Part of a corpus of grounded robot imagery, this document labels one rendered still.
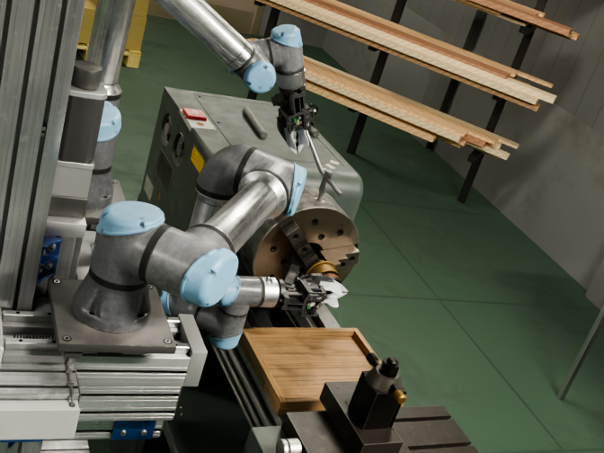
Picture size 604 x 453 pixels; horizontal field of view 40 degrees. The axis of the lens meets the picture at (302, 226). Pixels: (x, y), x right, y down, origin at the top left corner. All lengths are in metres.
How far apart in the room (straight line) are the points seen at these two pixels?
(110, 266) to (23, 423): 0.32
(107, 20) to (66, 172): 0.46
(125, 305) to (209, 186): 0.43
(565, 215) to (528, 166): 0.54
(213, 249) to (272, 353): 0.72
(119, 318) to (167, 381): 0.20
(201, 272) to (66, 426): 0.38
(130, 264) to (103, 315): 0.12
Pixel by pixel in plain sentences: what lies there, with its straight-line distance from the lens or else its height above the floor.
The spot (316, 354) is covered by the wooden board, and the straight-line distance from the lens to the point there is 2.26.
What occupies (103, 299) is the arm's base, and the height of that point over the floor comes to 1.22.
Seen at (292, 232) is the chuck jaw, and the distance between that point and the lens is 2.17.
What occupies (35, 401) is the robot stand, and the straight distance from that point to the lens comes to 1.60.
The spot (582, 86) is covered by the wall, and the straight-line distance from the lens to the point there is 6.01.
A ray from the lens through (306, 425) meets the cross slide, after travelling 1.87.
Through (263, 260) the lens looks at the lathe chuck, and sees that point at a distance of 2.23.
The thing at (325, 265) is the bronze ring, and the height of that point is 1.12.
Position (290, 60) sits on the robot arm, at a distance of 2.14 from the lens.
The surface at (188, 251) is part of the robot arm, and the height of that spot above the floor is 1.37.
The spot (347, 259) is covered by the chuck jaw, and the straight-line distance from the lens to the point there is 2.27.
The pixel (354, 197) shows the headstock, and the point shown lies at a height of 1.20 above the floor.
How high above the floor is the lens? 2.10
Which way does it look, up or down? 25 degrees down
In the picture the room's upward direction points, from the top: 18 degrees clockwise
